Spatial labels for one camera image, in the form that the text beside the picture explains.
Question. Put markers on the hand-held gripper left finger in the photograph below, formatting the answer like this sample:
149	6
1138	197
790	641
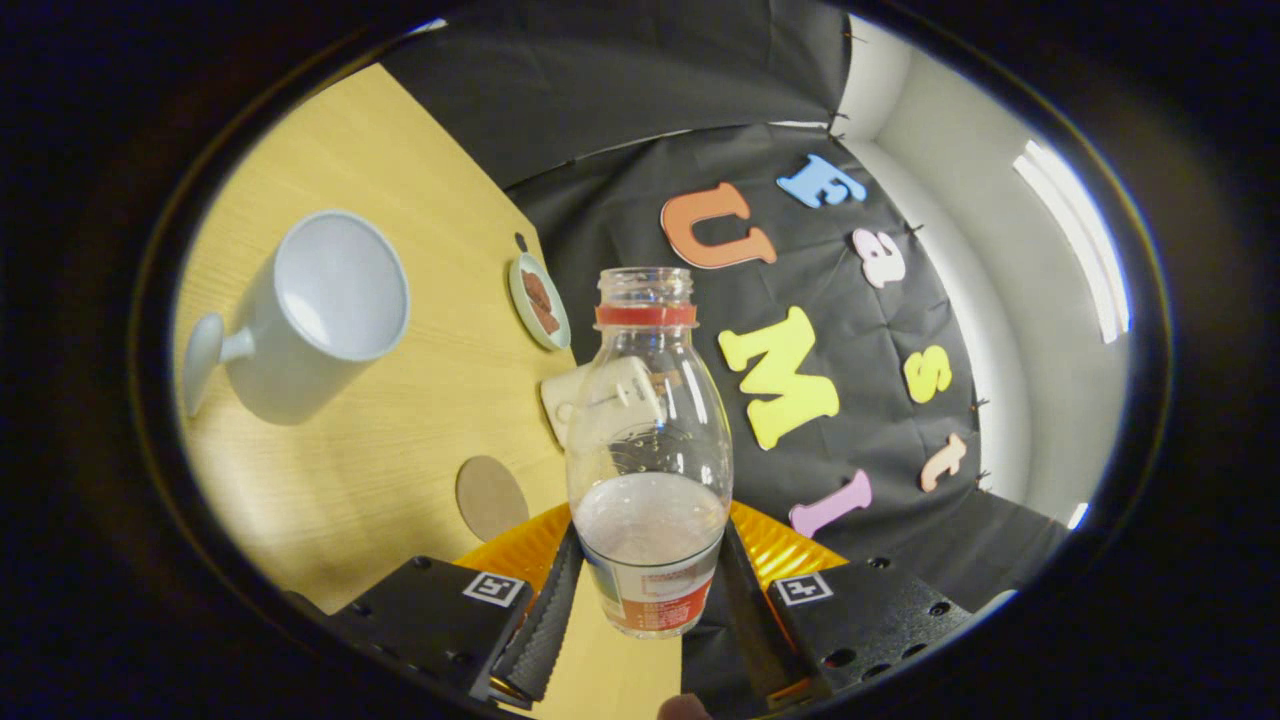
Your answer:
548	630

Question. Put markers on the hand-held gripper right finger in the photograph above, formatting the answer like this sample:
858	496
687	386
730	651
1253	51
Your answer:
760	640

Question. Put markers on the clear juice bottle red label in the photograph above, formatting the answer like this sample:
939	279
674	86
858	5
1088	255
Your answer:
650	540

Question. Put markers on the round brown coaster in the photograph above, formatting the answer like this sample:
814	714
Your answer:
492	498

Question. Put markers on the white cup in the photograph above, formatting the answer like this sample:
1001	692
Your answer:
300	340

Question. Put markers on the white toaster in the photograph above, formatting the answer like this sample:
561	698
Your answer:
558	400

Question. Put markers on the wooden table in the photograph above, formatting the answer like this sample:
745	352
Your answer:
400	430

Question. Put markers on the brown food pieces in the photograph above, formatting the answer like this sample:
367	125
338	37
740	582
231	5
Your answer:
541	302

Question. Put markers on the small pale green plate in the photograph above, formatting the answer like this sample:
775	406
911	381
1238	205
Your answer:
520	300

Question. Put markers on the small ceiling light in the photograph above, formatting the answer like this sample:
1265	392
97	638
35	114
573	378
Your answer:
1077	516

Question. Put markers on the long ceiling light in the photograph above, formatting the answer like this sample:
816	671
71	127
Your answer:
1080	240

